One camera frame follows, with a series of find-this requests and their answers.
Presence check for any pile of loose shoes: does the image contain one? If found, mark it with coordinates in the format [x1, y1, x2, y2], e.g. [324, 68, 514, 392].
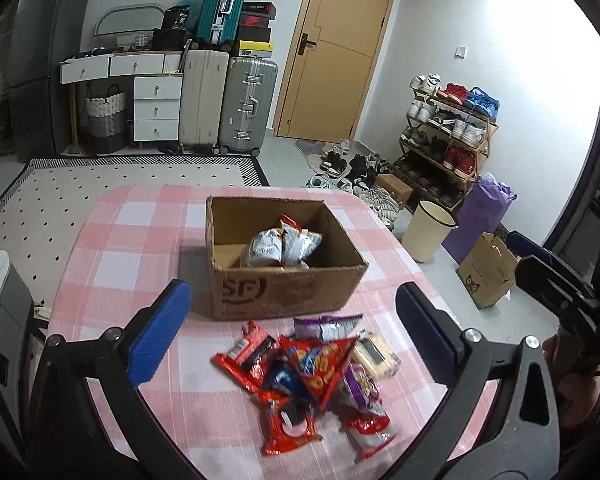
[306, 140, 406, 223]

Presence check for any arched white frame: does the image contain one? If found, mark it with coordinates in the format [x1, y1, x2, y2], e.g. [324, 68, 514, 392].
[95, 4, 165, 46]

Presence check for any wooden shoe rack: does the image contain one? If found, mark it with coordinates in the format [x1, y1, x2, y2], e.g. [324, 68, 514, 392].
[397, 77, 499, 211]

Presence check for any orange triangular snack packet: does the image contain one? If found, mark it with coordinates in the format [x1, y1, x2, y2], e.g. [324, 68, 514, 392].
[279, 335, 358, 408]

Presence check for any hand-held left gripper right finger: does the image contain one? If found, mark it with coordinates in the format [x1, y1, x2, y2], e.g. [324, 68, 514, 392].
[395, 281, 563, 480]

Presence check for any black bag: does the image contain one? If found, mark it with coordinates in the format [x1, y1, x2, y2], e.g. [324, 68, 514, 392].
[152, 27, 188, 53]

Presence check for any small brown cardboard box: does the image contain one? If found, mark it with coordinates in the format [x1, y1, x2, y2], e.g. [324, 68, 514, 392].
[375, 174, 413, 206]

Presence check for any yellow black shoe box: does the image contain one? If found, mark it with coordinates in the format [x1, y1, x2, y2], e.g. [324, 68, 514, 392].
[230, 40, 275, 58]

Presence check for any grey white appliance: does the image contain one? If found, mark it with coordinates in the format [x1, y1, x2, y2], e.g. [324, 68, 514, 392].
[0, 247, 36, 461]

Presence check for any purple white snack packet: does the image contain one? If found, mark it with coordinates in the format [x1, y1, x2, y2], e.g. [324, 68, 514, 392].
[294, 314, 363, 343]

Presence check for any silver suitcase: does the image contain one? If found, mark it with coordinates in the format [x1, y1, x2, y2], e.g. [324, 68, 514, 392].
[218, 56, 279, 156]

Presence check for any beige suitcase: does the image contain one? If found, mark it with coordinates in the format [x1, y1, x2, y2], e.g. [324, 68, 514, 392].
[179, 49, 229, 155]

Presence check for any wooden door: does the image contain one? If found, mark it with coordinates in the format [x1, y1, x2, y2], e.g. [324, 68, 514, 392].
[275, 0, 400, 140]

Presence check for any white desk with drawers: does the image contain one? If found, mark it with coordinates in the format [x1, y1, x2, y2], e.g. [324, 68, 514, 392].
[60, 50, 186, 153]

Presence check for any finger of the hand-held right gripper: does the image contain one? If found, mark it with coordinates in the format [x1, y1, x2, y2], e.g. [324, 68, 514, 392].
[506, 230, 588, 286]
[514, 255, 598, 318]

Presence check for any person's right hand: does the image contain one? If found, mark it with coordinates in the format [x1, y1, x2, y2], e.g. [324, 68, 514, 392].
[542, 334, 600, 411]

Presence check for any grey door mat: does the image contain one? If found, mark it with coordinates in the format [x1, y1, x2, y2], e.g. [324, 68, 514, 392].
[295, 137, 353, 173]

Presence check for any assorted sneakers group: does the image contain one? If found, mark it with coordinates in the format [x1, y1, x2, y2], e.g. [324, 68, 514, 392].
[400, 72, 501, 206]

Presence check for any black printed box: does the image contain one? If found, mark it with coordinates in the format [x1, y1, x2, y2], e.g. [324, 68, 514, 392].
[161, 6, 191, 31]

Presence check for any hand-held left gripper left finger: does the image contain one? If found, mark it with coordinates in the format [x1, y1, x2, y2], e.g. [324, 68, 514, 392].
[27, 279, 201, 480]

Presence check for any red white snack packet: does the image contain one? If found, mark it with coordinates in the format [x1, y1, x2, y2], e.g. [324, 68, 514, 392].
[342, 412, 398, 463]

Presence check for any pink checked tablecloth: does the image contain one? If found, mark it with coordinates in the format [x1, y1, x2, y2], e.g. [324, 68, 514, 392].
[45, 185, 511, 480]

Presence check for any grey white laundry basket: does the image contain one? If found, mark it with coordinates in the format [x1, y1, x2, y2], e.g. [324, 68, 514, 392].
[84, 85, 128, 153]

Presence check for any blue cookie packet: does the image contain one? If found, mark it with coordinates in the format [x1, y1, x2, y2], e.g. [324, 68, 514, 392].
[260, 360, 306, 401]

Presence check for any grey refrigerator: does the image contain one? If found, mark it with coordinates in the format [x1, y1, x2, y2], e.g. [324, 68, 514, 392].
[10, 0, 91, 161]

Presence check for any red cookie packet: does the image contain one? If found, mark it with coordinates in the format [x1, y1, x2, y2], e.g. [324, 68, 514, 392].
[257, 390, 323, 456]

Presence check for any person's right forearm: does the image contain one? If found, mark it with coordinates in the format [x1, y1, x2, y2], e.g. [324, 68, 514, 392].
[560, 402, 600, 468]

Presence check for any white dotted rug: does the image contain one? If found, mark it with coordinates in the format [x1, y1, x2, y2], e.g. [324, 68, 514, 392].
[0, 157, 271, 311]

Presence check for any cream trash bin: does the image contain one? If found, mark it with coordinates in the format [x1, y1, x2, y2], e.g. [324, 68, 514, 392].
[401, 200, 460, 263]

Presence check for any yellow cracker packet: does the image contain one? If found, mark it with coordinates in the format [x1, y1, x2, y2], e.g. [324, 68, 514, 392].
[350, 332, 401, 378]

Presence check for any purple bag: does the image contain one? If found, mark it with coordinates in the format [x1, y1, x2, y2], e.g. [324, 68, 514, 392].
[442, 174, 516, 266]

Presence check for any teal suitcase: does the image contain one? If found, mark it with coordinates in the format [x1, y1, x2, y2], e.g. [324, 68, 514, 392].
[196, 0, 251, 46]

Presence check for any purple candy packet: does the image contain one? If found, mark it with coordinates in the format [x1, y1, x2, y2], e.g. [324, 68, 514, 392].
[342, 362, 383, 418]

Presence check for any cat print cardboard box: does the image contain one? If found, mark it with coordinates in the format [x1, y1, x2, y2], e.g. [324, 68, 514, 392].
[456, 232, 521, 309]

